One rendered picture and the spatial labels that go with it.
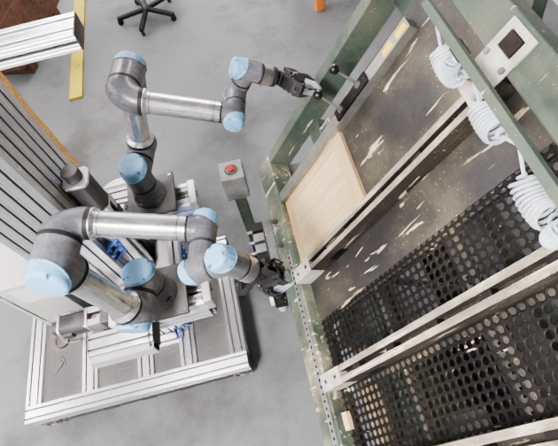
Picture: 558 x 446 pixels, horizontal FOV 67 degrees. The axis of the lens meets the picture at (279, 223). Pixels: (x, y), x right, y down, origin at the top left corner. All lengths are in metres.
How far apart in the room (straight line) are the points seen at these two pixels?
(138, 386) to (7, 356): 1.08
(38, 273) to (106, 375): 1.56
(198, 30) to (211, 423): 3.63
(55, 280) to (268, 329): 1.71
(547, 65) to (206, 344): 2.09
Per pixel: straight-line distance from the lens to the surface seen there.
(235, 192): 2.19
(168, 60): 4.48
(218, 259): 1.07
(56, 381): 2.86
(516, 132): 0.88
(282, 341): 2.67
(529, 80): 1.09
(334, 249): 1.58
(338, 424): 1.68
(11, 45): 1.20
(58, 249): 1.24
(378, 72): 1.58
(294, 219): 1.93
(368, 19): 1.75
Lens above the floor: 2.57
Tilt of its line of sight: 59 degrees down
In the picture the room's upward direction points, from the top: 13 degrees counter-clockwise
